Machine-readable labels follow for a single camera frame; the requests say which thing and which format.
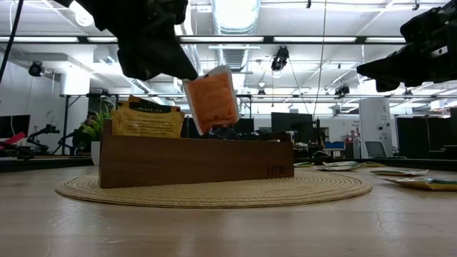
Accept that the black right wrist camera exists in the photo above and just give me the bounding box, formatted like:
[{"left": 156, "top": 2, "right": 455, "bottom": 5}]
[{"left": 399, "top": 6, "right": 435, "bottom": 46}]

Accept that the grey office chair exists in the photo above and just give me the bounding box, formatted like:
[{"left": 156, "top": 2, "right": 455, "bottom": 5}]
[{"left": 364, "top": 141, "right": 388, "bottom": 159}]

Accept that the orange white tea packet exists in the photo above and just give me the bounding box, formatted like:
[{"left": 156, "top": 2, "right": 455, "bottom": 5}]
[{"left": 182, "top": 64, "right": 241, "bottom": 136}]

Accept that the black monitor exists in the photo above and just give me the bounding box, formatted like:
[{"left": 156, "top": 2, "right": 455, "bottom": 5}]
[
  {"left": 270, "top": 111, "right": 314, "bottom": 143},
  {"left": 0, "top": 114, "right": 31, "bottom": 140}
]

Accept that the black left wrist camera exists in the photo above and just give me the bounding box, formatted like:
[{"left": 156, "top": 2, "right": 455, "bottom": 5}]
[{"left": 156, "top": 0, "right": 189, "bottom": 26}]

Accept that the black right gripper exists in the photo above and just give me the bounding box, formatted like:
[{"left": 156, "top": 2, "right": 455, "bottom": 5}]
[{"left": 356, "top": 42, "right": 457, "bottom": 93}]

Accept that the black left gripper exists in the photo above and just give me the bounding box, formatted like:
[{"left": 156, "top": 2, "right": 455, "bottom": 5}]
[{"left": 56, "top": 0, "right": 199, "bottom": 81}]

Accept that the long overhead light bar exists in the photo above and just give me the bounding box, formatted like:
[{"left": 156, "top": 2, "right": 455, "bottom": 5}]
[{"left": 0, "top": 34, "right": 408, "bottom": 45}]

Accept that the brown wooden tea box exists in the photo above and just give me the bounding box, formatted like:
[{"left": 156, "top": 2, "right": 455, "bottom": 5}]
[{"left": 99, "top": 119, "right": 296, "bottom": 189}]

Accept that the white pillar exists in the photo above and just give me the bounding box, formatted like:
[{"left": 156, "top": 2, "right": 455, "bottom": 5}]
[{"left": 358, "top": 98, "right": 393, "bottom": 158}]

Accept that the green plant white pot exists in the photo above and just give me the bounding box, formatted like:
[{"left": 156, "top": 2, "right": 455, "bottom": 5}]
[{"left": 82, "top": 106, "right": 114, "bottom": 167}]

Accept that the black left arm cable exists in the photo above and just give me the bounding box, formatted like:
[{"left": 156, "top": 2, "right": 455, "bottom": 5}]
[{"left": 0, "top": 0, "right": 25, "bottom": 83}]

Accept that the thin hanging cable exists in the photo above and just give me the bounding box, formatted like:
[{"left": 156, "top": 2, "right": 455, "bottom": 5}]
[{"left": 312, "top": 0, "right": 328, "bottom": 119}]

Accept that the round woven placemat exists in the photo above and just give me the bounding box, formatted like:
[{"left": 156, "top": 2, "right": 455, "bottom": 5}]
[{"left": 55, "top": 170, "right": 374, "bottom": 210}]

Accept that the red bar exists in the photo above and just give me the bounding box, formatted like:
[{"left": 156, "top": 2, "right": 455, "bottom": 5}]
[{"left": 0, "top": 131, "right": 28, "bottom": 146}]

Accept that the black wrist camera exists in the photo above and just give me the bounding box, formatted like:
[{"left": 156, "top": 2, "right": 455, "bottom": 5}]
[
  {"left": 399, "top": 6, "right": 435, "bottom": 46},
  {"left": 156, "top": 0, "right": 189, "bottom": 26}
]

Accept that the black partition wall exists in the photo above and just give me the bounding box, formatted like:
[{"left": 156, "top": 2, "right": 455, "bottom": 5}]
[
  {"left": 180, "top": 116, "right": 255, "bottom": 141},
  {"left": 396, "top": 116, "right": 451, "bottom": 158}
]

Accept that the silver ventilation duct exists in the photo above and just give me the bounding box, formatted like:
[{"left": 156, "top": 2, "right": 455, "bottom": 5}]
[{"left": 210, "top": 0, "right": 261, "bottom": 74}]

